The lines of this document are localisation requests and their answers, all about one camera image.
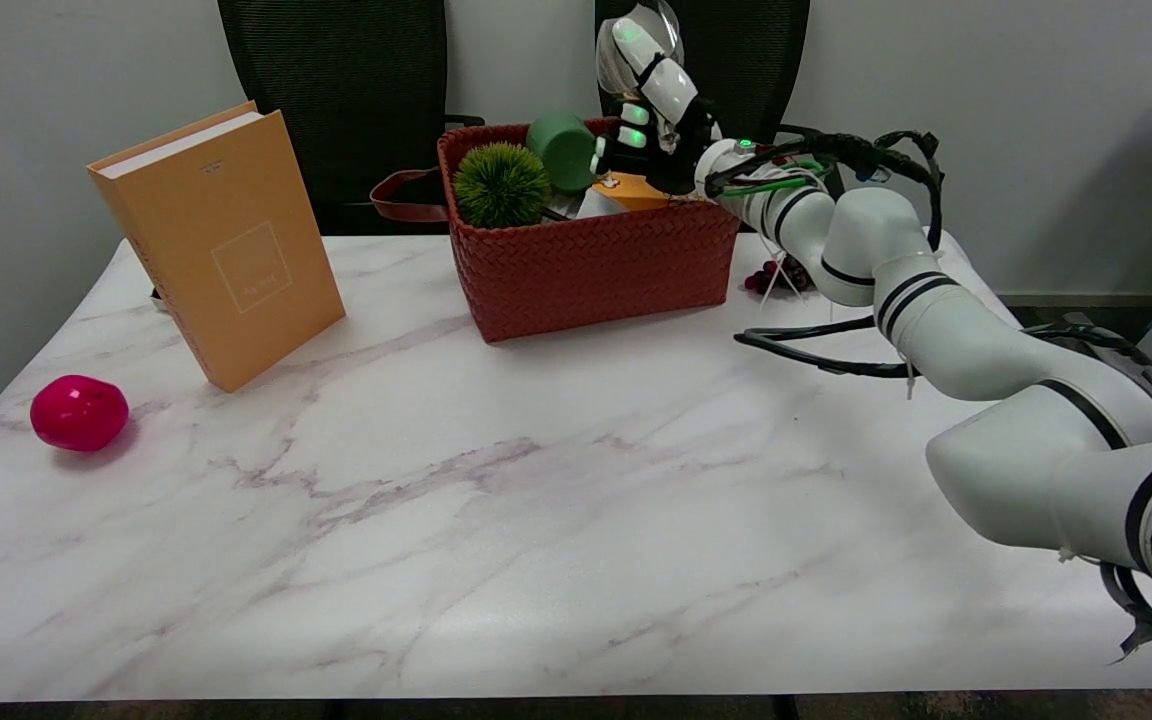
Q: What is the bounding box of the orange hardcover book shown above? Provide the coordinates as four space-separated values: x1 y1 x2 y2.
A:
86 101 347 393

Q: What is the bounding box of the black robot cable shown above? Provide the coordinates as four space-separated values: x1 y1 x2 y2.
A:
704 130 1152 663

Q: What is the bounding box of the green spiky ball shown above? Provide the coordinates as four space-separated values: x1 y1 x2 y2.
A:
452 142 553 230

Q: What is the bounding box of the orange popcorn box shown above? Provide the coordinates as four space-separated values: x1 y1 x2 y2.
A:
591 170 697 213

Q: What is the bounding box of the red woven basket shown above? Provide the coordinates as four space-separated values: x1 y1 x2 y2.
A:
370 117 771 344

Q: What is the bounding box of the white paper packet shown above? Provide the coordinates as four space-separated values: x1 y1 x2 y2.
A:
573 187 631 220

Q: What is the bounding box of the dark purple grape bunch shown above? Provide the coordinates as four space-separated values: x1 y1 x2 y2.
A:
744 255 815 296

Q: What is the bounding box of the black mesh office chair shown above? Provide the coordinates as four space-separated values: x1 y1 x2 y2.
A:
217 0 485 237
594 0 850 234

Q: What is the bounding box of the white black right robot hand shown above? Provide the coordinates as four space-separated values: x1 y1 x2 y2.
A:
591 17 724 195

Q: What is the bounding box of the green cylindrical cup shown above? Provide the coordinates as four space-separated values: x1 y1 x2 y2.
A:
525 111 600 194

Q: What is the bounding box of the magenta plastic ball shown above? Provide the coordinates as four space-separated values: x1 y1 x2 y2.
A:
30 375 130 452

